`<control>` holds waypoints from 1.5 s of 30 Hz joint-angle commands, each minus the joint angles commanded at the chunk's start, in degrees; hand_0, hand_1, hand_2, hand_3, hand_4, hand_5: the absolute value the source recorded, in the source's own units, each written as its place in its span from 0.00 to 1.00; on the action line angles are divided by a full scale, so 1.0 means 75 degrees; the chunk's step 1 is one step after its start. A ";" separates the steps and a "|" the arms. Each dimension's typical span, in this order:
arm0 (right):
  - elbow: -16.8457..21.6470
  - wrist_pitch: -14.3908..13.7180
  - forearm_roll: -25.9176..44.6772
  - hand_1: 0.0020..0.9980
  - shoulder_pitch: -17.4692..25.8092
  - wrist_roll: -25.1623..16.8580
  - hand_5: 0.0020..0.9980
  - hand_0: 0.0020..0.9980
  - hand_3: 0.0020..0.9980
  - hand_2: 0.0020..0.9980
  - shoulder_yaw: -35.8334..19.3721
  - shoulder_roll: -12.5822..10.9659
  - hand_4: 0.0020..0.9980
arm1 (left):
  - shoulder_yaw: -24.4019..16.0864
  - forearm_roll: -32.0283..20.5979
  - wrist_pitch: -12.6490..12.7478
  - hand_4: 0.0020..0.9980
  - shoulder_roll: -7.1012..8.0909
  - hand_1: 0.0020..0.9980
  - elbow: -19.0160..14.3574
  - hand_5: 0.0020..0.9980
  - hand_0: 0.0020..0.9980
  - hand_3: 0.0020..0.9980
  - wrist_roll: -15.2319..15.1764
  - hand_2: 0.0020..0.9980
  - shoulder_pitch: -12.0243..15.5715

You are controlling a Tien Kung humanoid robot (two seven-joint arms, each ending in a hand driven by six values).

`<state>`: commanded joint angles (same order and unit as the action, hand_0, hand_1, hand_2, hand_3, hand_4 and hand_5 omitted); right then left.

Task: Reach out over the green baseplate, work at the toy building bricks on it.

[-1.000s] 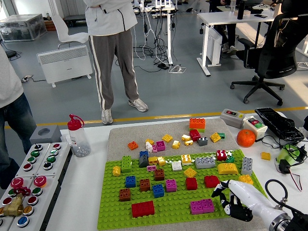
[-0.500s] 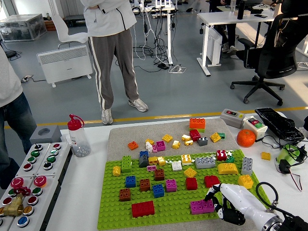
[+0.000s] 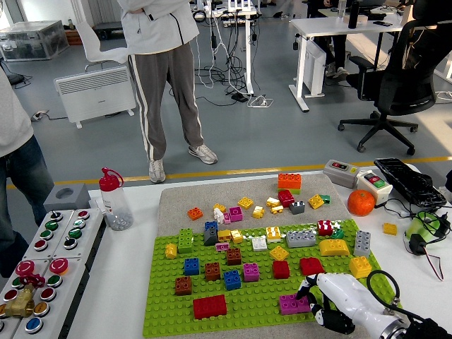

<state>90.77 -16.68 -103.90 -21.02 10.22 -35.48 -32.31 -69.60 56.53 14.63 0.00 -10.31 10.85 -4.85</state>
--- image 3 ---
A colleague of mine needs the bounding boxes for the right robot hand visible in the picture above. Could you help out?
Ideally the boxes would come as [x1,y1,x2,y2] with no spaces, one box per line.
[295,271,400,338]

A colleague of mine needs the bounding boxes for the magenta square brick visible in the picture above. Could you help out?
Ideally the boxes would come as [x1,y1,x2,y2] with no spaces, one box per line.
[295,295,312,314]
[242,261,261,283]
[278,293,299,316]

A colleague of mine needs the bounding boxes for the green studded baseplate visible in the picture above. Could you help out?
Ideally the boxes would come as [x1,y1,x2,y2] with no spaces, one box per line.
[142,218,403,338]

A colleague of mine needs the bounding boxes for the large yellow square brick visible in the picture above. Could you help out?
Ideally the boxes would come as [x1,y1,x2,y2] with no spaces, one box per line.
[348,256,373,279]

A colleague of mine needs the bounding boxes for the red sloped brick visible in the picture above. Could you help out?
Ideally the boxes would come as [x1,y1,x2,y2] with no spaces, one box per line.
[299,257,326,276]

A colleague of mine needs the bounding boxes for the yellow curved brick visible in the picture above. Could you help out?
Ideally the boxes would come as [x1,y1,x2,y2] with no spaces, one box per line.
[318,237,351,256]

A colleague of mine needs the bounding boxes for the tall grey brick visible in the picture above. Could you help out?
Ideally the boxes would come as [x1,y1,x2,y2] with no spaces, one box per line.
[353,229,372,258]

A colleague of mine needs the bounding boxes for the red square brick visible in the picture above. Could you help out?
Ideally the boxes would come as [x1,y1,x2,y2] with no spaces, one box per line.
[271,259,292,280]

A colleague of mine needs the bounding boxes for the red white striped brick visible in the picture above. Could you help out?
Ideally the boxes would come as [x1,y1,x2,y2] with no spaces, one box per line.
[316,218,335,237]

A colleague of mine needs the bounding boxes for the long grey brick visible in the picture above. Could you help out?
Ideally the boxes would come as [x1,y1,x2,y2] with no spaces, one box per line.
[285,229,317,249]

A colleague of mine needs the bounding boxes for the yellow flat plate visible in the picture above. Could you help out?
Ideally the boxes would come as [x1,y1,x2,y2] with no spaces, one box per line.
[268,244,291,261]

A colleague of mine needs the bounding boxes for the black power adapter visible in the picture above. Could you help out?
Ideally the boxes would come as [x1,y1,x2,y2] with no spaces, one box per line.
[409,233,429,256]

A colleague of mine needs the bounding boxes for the orange fruit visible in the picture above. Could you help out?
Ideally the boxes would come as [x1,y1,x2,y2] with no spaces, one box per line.
[347,189,376,217]

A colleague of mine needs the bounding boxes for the brown brick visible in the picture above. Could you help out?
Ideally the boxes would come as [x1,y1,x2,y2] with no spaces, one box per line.
[226,246,244,266]
[174,275,194,297]
[204,261,222,282]

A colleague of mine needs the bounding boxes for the large orange brick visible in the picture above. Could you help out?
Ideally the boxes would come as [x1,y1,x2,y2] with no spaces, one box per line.
[277,172,303,191]

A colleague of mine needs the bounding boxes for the black plug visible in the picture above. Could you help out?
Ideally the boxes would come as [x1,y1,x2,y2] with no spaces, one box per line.
[433,210,452,236]

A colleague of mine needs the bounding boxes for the black keyboard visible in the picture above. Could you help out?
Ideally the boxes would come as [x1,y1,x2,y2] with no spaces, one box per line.
[373,157,448,208]

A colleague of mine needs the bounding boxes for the long red brick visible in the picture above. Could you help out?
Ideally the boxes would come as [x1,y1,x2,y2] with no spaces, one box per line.
[193,293,229,320]

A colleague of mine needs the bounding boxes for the dark grey slope brick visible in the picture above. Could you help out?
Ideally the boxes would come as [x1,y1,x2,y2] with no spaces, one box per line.
[203,226,220,247]

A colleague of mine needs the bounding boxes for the tall lime green brick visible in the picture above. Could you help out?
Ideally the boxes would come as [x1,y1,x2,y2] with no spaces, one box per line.
[177,227,196,255]

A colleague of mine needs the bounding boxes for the grey-brown mat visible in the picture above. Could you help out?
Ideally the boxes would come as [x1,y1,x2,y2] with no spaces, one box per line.
[156,173,414,339]

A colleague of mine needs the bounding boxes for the black office chair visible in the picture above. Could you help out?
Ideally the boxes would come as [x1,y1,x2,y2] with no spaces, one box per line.
[337,0,452,155]

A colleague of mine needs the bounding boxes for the white panel under desk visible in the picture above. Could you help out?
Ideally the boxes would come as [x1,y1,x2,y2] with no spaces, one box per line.
[304,37,327,99]

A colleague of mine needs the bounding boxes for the clear bottle red cap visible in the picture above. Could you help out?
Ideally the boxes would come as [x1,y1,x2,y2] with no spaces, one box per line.
[97,167,134,232]

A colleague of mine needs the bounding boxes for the seated person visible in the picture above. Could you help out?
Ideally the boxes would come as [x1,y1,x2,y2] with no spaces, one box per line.
[304,0,354,83]

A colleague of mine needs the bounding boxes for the white four-button control box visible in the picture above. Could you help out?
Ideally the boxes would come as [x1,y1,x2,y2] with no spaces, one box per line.
[22,210,76,261]
[52,208,106,261]

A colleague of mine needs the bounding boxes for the black bottle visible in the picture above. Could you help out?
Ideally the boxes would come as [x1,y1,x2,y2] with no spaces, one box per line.
[347,1,360,30]

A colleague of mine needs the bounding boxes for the white emergency-stop button box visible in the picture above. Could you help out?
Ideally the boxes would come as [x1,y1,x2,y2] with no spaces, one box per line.
[0,259,51,339]
[13,257,93,339]

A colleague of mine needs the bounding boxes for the grey block round hole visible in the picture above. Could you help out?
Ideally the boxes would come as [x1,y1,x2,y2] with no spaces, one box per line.
[42,183,92,214]

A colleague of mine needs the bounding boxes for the white panel heater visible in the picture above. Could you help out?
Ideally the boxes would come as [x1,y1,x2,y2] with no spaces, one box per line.
[53,65,137,130]

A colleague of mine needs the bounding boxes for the person in grey tracksuit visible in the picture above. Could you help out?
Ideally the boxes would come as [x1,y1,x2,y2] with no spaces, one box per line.
[116,0,219,184]

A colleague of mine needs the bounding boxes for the person in jeans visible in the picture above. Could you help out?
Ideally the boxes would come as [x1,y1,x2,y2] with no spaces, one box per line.
[0,66,56,280]

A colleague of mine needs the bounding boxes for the black wheeled dolly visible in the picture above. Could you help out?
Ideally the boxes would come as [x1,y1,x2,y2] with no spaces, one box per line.
[93,20,124,40]

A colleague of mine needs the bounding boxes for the white plastic chair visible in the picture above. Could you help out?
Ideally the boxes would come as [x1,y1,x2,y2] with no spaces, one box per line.
[75,20,132,71]

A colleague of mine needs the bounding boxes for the wooden crate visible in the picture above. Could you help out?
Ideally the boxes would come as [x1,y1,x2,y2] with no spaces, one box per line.
[64,29,84,47]

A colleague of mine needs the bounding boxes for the black stand base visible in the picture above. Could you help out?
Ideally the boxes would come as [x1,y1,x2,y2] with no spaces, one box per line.
[0,58,25,86]

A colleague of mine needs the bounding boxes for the clear storage crate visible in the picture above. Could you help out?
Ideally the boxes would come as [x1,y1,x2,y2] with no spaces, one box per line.
[0,20,71,63]

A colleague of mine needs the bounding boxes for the red black white wire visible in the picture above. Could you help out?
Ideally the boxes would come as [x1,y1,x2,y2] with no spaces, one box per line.
[425,251,445,283]

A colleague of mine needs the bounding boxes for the white red-green switch box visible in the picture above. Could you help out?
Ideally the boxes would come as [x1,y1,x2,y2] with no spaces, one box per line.
[356,170,393,208]

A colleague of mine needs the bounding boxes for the grey switch box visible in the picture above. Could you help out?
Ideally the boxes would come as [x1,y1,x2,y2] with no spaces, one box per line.
[323,159,360,189]

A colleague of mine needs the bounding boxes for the white desk with cables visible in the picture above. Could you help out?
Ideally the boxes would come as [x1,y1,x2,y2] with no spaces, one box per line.
[189,0,262,96]

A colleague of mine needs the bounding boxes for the brass valve red handle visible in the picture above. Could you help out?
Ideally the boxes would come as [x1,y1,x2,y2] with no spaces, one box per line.
[4,273,46,319]

